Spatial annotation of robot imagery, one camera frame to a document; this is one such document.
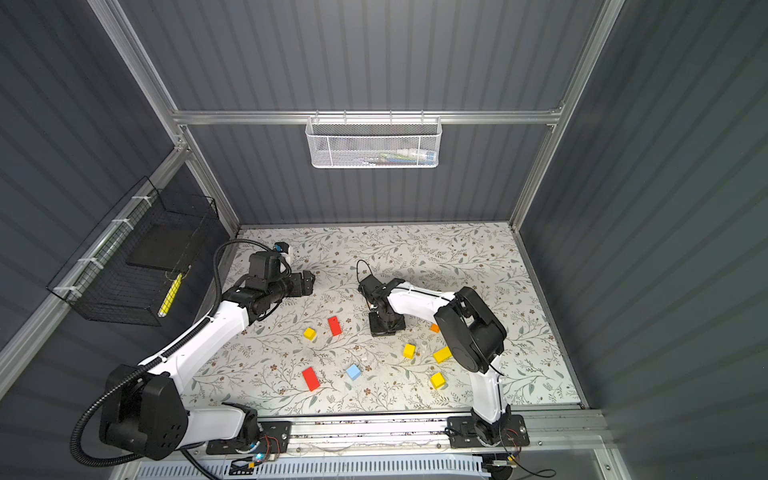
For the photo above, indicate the yellow marker pen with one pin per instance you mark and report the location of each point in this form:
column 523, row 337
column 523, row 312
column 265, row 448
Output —
column 170, row 296

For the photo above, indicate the black wire basket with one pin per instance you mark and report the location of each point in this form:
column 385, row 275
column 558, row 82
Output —
column 133, row 271

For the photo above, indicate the pens in white basket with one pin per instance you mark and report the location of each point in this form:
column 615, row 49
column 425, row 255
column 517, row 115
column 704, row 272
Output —
column 401, row 157

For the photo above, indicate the aluminium mounting rail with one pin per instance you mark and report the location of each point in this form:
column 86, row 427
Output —
column 436, row 431

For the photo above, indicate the white wire mesh basket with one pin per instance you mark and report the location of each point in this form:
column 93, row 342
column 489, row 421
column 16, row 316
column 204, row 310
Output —
column 337, row 143

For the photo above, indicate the light blue cube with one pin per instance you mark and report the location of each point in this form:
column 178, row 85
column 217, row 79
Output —
column 353, row 372

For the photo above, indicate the black flat pad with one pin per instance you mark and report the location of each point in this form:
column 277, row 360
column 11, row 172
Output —
column 165, row 248

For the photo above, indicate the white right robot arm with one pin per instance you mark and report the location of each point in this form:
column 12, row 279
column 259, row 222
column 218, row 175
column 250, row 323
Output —
column 475, row 338

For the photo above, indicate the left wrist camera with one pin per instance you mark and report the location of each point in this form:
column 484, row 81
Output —
column 271, row 264

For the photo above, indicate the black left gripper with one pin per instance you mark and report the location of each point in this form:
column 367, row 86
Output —
column 298, row 290

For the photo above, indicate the yellow rectangular block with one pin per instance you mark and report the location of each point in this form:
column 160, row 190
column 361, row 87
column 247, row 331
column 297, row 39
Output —
column 442, row 355

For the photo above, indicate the white perforated vent panel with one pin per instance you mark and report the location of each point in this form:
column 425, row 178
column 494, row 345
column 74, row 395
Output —
column 352, row 467

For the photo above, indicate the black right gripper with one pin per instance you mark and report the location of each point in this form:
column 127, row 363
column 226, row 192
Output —
column 377, row 330

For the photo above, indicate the small yellow cube left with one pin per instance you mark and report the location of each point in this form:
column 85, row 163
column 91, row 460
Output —
column 309, row 333

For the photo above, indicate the small yellow cube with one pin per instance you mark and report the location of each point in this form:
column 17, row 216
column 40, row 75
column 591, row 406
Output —
column 309, row 333
column 409, row 351

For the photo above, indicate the small yellow cube middle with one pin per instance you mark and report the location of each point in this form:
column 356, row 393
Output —
column 409, row 351

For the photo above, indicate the red block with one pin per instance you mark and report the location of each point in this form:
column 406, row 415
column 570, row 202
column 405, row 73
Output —
column 334, row 326
column 310, row 378

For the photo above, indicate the yellow cube lower right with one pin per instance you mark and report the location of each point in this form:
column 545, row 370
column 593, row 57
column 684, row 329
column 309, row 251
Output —
column 437, row 381

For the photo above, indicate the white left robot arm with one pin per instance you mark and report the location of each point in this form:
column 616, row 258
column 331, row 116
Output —
column 143, row 412

